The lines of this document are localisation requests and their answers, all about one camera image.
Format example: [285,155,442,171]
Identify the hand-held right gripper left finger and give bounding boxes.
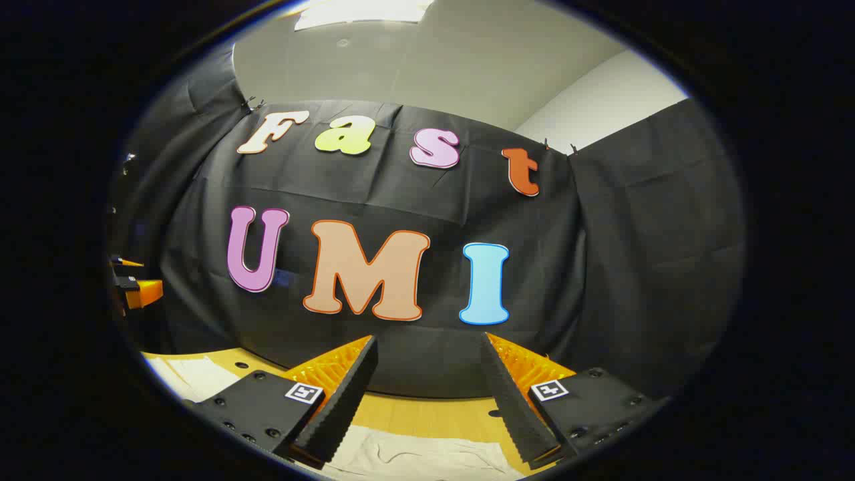
[182,335,379,468]

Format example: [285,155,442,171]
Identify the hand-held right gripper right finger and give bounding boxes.
[480,332,669,470]

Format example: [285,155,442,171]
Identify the white jeans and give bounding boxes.
[146,353,528,481]

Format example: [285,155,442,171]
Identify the black backdrop cloth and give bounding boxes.
[107,43,747,402]

